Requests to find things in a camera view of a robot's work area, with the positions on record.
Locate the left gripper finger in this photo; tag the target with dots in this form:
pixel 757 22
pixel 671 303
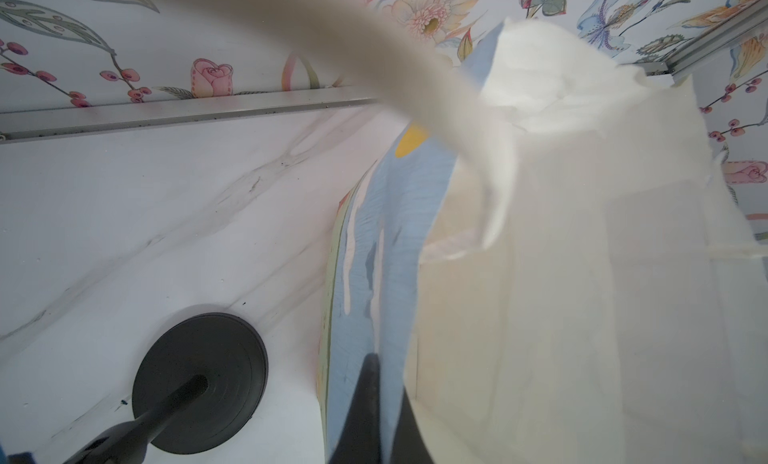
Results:
pixel 360 441

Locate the painted landscape paper bag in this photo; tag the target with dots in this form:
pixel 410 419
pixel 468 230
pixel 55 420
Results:
pixel 548 261

